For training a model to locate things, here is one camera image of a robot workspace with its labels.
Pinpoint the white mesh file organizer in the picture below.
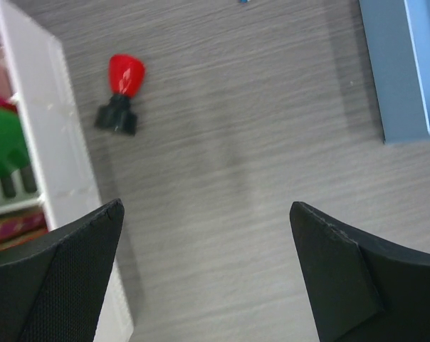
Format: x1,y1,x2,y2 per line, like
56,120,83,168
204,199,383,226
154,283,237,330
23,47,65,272
0,1,133,341

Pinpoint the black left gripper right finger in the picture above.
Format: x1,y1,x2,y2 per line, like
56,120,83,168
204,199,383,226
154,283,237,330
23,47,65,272
290,202,430,341

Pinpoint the red black stamp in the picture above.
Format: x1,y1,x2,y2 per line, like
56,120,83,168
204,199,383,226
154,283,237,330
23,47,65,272
95,53,146,136

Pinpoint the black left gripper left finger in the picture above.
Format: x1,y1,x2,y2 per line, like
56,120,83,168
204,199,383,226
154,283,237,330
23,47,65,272
0,199,125,341

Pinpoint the stack of notebooks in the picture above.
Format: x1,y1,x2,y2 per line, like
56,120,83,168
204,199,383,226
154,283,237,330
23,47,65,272
0,209,48,251

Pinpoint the green folder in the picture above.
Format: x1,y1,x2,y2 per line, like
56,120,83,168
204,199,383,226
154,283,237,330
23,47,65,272
0,108,31,179

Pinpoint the light blue drawer box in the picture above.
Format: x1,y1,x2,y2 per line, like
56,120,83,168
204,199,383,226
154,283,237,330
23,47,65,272
360,0,430,144

